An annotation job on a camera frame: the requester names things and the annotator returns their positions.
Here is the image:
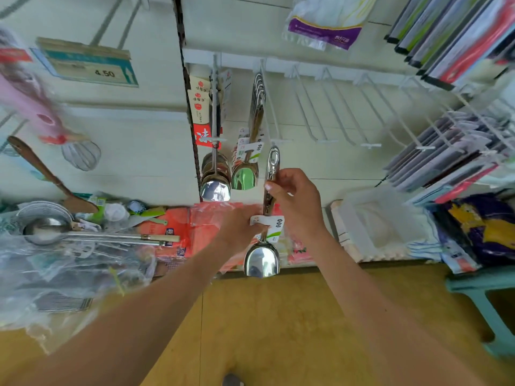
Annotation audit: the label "person's left hand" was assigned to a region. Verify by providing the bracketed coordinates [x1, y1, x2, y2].
[213, 203, 267, 258]

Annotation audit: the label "person's right hand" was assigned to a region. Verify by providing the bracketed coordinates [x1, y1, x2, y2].
[264, 168, 327, 242]

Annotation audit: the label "steel spatula with white tag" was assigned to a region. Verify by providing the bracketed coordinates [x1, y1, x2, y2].
[244, 144, 286, 280]

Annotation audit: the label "person's left forearm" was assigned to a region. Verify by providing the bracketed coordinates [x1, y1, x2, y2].
[8, 245, 242, 386]

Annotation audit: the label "person's right forearm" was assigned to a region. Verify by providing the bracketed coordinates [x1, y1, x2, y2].
[310, 229, 492, 386]

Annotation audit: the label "pink printed packets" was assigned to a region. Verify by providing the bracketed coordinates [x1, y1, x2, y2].
[285, 237, 315, 266]

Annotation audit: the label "red plastic wrapped packets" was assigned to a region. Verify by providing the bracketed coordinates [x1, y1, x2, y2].
[137, 203, 242, 274]

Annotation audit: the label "red white packet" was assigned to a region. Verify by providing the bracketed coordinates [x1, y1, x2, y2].
[187, 64, 217, 151]

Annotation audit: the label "row of scissors packets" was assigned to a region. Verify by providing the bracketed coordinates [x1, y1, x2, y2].
[385, 108, 515, 207]

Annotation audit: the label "dark wooden spatula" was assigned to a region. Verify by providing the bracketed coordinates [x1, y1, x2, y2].
[6, 136, 99, 216]

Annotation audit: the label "blue white cloth packet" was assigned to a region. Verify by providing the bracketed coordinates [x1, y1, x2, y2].
[406, 233, 484, 274]

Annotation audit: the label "white purple bag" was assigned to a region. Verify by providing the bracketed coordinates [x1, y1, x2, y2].
[283, 0, 379, 51]

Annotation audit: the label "yellow purple packet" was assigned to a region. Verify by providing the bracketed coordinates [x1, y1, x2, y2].
[446, 192, 515, 266]

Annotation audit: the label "large steel strainer ladle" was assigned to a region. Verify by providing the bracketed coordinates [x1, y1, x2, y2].
[16, 201, 182, 248]

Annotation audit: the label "pile of plastic wrapped utensils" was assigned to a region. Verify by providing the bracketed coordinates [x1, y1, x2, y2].
[0, 197, 162, 354]

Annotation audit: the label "teal plastic stool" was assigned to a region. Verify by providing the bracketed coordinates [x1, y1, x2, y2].
[446, 265, 515, 359]

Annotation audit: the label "white price label holder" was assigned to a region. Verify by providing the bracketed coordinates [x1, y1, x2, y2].
[32, 38, 139, 87]

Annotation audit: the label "row of hanging flat packets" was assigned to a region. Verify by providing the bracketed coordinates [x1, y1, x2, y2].
[385, 0, 515, 92]

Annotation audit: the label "black wall divider strip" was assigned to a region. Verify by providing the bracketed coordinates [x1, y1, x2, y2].
[171, 0, 204, 204]

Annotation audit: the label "pink handled whisk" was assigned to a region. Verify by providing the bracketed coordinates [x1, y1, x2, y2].
[0, 28, 103, 172]

